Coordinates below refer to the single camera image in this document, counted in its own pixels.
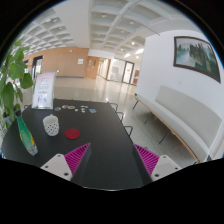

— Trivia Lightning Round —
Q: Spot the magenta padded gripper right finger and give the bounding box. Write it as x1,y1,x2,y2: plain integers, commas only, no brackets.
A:
135,144,181,181

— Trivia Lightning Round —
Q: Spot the white dotted mug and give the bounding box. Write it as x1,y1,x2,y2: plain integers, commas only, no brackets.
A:
43,114,59,136

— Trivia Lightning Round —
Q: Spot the long white bench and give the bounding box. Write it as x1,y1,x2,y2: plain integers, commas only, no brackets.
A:
135,85,224,162

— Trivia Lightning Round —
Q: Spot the blue square card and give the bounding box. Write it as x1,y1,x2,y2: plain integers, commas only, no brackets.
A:
89,109,97,113

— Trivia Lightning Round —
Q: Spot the green plastic water bottle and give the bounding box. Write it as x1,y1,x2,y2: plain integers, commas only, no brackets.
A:
16,111,38,156

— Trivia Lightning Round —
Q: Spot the black chair nearest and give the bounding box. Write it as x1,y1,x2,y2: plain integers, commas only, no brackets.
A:
124,126,133,137

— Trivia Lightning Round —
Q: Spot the framed landscape painting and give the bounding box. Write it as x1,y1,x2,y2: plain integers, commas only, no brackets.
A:
173,36,221,83

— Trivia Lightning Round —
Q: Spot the black chair middle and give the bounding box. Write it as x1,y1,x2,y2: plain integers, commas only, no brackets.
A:
116,112,124,121

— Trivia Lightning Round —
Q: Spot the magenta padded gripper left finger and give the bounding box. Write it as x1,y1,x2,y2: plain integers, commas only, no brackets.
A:
42,143,91,181

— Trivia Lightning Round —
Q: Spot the black chair far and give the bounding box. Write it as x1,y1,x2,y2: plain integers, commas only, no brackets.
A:
109,103,118,111

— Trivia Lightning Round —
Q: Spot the black chair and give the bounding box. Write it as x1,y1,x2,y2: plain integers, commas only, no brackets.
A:
116,112,124,121
109,103,118,111
124,126,133,137

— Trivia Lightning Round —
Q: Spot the green potted plant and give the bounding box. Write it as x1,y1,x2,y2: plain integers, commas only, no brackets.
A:
0,39,33,130

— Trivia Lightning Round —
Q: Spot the red round coaster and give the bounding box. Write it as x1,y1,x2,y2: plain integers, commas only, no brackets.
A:
65,128,80,140

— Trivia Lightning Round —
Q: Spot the acrylic sign stand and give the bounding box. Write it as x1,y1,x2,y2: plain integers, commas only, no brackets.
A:
32,72,56,109

